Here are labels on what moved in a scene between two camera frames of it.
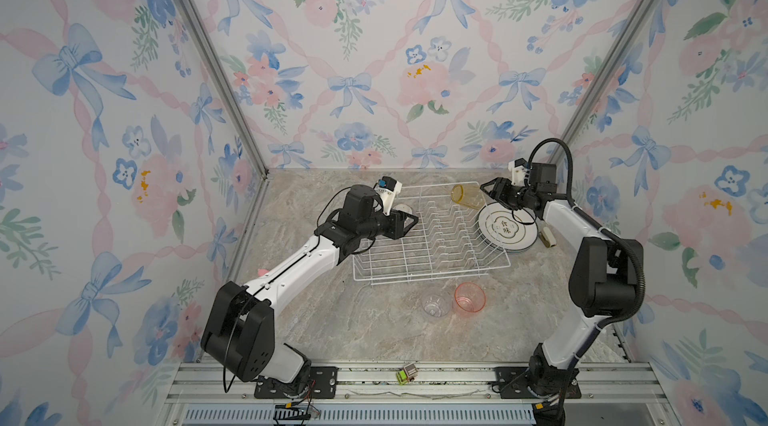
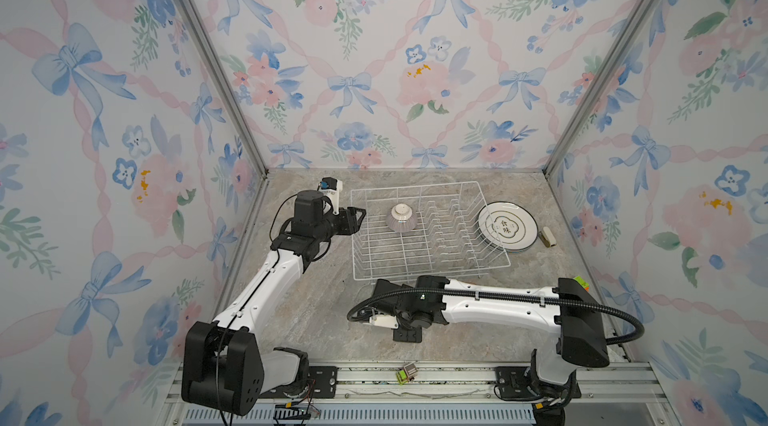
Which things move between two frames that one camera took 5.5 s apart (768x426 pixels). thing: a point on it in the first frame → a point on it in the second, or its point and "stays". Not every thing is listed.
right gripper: (498, 191) → (413, 337)
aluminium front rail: (423, 393) stays
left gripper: (396, 224) → (349, 224)
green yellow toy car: (407, 374) stays
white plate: (506, 229) stays
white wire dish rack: (447, 239) stays
